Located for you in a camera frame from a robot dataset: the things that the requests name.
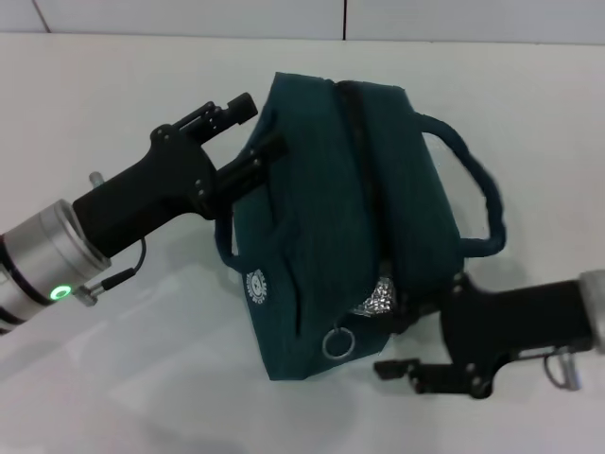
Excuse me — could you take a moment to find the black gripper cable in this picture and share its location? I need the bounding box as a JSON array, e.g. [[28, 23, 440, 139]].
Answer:
[[77, 235, 148, 309], [542, 343, 586, 393]]

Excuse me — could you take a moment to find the metal zipper pull ring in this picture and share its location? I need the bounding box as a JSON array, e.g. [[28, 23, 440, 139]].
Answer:
[[320, 324, 355, 362]]

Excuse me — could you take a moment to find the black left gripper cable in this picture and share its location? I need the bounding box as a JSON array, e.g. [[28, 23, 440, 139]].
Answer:
[[77, 235, 148, 309]]

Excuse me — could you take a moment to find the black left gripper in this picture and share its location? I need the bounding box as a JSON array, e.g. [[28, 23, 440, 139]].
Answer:
[[72, 92, 291, 260]]

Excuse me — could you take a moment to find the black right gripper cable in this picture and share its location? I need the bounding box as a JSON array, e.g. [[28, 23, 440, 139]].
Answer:
[[542, 343, 586, 393]]

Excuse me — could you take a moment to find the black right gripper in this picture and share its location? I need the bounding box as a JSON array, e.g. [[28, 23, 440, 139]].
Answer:
[[374, 272, 593, 402]]

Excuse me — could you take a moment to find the dark teal fabric bag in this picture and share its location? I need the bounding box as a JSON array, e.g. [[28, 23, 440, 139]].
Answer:
[[215, 70, 507, 382]]

